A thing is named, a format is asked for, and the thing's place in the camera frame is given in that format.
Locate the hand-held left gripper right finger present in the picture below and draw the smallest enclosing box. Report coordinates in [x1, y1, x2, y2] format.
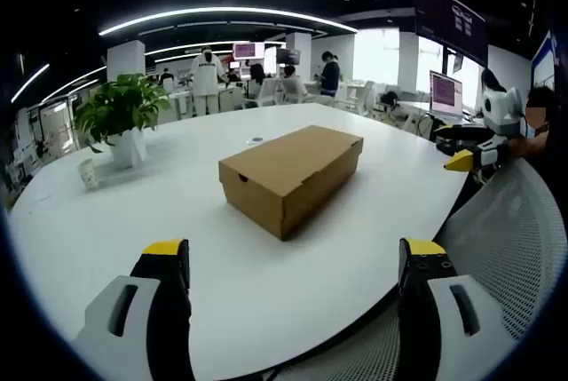
[396, 237, 520, 381]

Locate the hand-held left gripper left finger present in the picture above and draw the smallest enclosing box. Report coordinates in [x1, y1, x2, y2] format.
[73, 238, 196, 381]

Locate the brown cardboard shoe box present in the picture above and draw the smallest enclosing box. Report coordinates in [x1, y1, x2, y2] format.
[217, 124, 364, 242]

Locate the person's right hand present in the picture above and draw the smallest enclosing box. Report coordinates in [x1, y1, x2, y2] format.
[506, 135, 530, 156]

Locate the purple screen desk monitor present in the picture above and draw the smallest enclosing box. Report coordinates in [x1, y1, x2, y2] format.
[429, 69, 464, 121]

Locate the white mesh office chair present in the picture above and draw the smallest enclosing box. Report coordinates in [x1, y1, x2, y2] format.
[274, 156, 558, 381]

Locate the dark hanging sign board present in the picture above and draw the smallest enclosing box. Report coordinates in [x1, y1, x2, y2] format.
[414, 0, 489, 69]

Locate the white paper cup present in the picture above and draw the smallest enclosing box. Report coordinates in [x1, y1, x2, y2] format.
[78, 157, 99, 190]

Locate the dark screen monitor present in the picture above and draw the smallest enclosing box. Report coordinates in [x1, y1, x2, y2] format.
[275, 47, 302, 66]

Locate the green plant in white pot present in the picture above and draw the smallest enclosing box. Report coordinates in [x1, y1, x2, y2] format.
[73, 72, 172, 170]

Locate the group of white office chairs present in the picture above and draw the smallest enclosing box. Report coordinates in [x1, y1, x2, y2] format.
[217, 76, 387, 115]

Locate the pink screen monitor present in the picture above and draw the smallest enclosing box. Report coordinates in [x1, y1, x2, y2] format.
[232, 42, 265, 61]

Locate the long ceiling light strip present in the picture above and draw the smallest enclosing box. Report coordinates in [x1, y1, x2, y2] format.
[98, 6, 359, 37]
[11, 63, 51, 105]

